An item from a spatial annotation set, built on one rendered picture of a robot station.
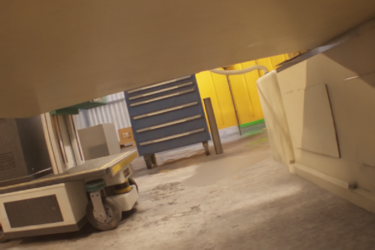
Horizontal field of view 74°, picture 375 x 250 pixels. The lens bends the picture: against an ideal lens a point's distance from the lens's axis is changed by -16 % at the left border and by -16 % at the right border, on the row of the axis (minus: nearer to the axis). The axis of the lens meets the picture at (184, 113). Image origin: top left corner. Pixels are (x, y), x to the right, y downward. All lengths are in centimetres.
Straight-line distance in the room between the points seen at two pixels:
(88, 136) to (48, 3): 212
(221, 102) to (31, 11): 398
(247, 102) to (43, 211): 341
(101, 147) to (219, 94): 231
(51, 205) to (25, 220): 19
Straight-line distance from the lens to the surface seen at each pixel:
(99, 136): 236
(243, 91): 428
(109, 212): 146
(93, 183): 140
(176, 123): 304
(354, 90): 101
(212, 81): 422
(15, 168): 161
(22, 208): 156
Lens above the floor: 46
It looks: 1 degrees up
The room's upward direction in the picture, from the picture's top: 14 degrees counter-clockwise
